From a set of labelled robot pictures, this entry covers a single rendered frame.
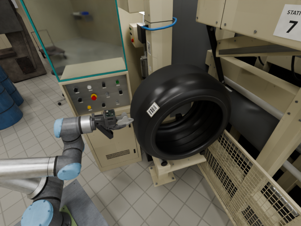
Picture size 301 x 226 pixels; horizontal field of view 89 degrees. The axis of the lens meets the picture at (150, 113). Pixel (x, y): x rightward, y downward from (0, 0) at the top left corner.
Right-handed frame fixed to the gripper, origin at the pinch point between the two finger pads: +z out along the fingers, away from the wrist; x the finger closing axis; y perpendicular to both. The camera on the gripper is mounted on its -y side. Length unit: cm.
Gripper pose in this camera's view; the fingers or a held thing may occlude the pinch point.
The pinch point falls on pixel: (131, 121)
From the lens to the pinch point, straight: 85.0
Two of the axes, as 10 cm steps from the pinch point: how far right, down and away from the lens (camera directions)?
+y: 0.5, -8.0, -6.0
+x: -2.7, -5.9, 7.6
